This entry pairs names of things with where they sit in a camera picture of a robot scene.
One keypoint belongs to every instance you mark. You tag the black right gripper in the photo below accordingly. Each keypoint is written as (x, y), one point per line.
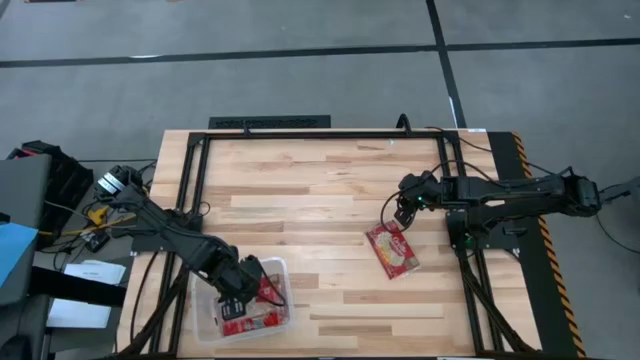
(420, 190)

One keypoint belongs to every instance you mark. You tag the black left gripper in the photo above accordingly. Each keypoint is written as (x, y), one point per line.
(237, 282)

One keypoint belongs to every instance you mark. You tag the red popcorn bag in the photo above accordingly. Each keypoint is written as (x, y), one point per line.
(250, 323)
(270, 293)
(392, 250)

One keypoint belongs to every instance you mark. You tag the clear plastic bin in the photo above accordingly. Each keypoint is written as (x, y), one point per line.
(202, 312)

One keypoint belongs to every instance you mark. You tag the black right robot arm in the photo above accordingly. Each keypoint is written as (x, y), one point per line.
(515, 192)

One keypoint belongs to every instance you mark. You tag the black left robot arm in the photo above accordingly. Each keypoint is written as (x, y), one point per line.
(165, 225)

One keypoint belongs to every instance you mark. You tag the white paper sheet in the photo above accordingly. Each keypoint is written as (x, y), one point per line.
(95, 272)
(77, 312)

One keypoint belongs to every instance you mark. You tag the black hazard-striped edge strip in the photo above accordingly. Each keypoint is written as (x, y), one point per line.
(537, 280)

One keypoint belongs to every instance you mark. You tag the black flat bar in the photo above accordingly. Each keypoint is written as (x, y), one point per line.
(75, 289)

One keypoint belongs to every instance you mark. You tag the black floor vent grille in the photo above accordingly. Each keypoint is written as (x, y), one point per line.
(270, 121)

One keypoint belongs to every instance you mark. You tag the black crate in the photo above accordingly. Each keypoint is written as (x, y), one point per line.
(67, 185)

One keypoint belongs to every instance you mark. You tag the black floor stand base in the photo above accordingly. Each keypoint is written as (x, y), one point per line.
(620, 192)

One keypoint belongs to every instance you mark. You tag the blue panel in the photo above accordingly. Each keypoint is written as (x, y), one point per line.
(12, 255)

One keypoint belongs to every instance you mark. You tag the grey box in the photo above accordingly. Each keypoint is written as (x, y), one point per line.
(22, 190)

